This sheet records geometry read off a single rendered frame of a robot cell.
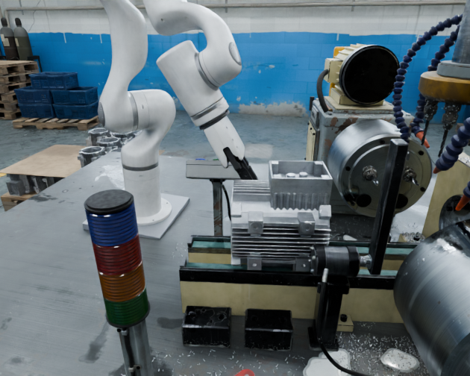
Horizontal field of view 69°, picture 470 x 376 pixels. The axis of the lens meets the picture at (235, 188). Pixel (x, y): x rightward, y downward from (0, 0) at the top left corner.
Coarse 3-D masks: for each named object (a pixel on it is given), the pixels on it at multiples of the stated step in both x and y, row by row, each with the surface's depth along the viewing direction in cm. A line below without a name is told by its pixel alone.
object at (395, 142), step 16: (400, 144) 53; (400, 160) 54; (384, 176) 58; (400, 176) 55; (384, 192) 58; (384, 208) 58; (384, 224) 59; (384, 240) 61; (368, 256) 64; (384, 256) 62
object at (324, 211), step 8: (232, 208) 69; (240, 208) 69; (320, 208) 68; (328, 208) 68; (232, 216) 70; (240, 216) 69; (320, 216) 68; (328, 216) 68; (232, 264) 74; (240, 264) 73
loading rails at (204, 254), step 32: (192, 256) 87; (224, 256) 86; (192, 288) 78; (224, 288) 77; (256, 288) 77; (288, 288) 76; (352, 288) 75; (384, 288) 75; (352, 320) 79; (384, 320) 78
